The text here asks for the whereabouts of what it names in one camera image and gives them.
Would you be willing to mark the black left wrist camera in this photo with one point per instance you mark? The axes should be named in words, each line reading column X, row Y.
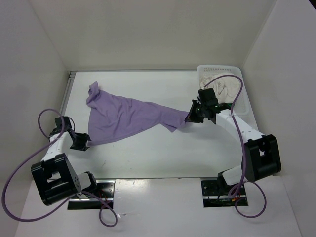
column 65, row 124

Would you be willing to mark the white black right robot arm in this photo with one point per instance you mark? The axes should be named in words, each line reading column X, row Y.
column 260, row 152

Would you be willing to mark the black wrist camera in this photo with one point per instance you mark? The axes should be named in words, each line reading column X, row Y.
column 207, row 97
column 65, row 124

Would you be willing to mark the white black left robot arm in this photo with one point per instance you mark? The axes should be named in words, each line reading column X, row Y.
column 54, row 175

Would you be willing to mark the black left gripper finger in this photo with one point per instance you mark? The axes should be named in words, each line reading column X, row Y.
column 79, row 145
column 82, row 137

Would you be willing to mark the cream white t-shirt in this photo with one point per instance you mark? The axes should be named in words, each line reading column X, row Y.
column 225, row 86

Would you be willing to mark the white plastic laundry basket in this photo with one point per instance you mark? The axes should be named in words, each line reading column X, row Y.
column 241, row 107

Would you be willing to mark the purple t-shirt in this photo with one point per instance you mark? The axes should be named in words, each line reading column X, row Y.
column 113, row 118

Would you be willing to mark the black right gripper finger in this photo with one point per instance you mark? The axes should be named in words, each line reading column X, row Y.
column 194, row 107
column 193, row 117

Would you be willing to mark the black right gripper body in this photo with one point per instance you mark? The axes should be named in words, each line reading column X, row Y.
column 200, row 110

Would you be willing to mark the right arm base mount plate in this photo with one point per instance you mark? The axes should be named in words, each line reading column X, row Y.
column 213, row 196

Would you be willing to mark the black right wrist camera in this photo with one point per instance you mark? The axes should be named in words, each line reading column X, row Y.
column 207, row 97

